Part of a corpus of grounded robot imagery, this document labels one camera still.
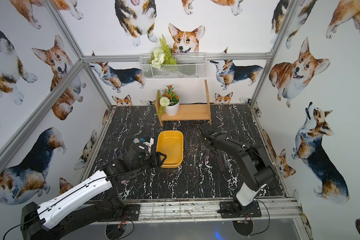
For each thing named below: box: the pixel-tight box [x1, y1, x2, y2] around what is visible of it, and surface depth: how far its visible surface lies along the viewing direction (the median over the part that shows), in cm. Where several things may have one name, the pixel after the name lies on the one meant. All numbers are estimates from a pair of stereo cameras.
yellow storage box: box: [156, 130, 184, 169], surface depth 100 cm
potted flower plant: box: [157, 84, 181, 116], surface depth 99 cm
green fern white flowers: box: [147, 34, 177, 70], surface depth 82 cm
